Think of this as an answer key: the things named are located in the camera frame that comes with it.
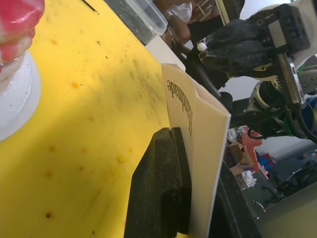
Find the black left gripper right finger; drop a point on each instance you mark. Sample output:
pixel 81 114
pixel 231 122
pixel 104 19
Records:
pixel 230 213

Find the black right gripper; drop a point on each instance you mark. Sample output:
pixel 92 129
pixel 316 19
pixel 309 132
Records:
pixel 284 27

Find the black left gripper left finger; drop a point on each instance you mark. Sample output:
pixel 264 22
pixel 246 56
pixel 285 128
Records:
pixel 148 173

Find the white Handmade matchbox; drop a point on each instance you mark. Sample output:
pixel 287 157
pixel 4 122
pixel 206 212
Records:
pixel 208 148

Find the thin dark stick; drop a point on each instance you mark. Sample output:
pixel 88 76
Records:
pixel 91 6

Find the pink glazed layer cake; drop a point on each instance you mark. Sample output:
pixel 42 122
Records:
pixel 17 19

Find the brown cardboard box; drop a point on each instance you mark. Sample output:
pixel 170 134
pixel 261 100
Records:
pixel 237 153

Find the clear plastic bag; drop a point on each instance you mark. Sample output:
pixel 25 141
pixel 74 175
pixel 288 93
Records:
pixel 183 11

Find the red plastic part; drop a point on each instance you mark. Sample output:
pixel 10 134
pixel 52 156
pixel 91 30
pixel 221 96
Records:
pixel 252 146

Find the yellow table mat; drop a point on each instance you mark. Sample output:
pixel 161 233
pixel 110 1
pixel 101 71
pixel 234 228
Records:
pixel 86 99

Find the clear plastic container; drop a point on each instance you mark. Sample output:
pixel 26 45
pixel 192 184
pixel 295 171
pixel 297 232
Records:
pixel 138 22

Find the white round plate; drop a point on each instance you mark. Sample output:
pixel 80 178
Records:
pixel 15 104

